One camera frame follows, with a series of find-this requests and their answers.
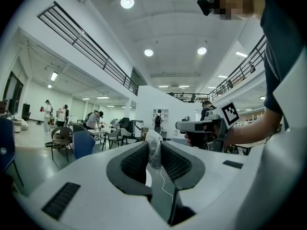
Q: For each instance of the white table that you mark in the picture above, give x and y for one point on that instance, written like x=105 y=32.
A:
x=98 y=133

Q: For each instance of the person's dark blue shirt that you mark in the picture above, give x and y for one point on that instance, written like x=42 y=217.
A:
x=280 y=44

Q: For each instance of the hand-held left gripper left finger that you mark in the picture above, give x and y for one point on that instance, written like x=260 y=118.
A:
x=134 y=163

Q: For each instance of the white beanbag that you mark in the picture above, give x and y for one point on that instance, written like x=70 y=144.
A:
x=20 y=124

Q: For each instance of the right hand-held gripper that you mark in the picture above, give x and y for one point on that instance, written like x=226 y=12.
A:
x=211 y=128

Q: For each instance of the black head-mounted camera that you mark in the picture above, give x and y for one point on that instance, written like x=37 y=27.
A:
x=204 y=5

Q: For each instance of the round ceiling light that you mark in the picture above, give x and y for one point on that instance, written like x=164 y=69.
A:
x=127 y=2
x=148 y=52
x=202 y=50

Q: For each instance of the black balcony railing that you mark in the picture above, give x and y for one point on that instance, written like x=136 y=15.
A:
x=242 y=73
x=96 y=51

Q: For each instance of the person's right forearm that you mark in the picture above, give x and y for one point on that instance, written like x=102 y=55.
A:
x=254 y=128

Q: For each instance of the white shelf unit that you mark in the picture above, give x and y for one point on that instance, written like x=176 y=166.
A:
x=160 y=111

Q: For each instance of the person's right hand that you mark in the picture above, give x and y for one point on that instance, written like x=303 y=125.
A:
x=188 y=139

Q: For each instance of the blue chair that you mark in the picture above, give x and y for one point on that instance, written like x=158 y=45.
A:
x=7 y=142
x=82 y=144

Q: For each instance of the brown wicker chair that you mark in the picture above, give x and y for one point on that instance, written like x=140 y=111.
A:
x=62 y=136

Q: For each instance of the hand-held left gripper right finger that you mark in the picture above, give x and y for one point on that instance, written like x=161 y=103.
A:
x=178 y=166

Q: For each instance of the grey chair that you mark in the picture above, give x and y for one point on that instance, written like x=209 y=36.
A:
x=115 y=135

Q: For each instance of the clear plastic item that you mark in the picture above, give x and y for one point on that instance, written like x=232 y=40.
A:
x=154 y=147

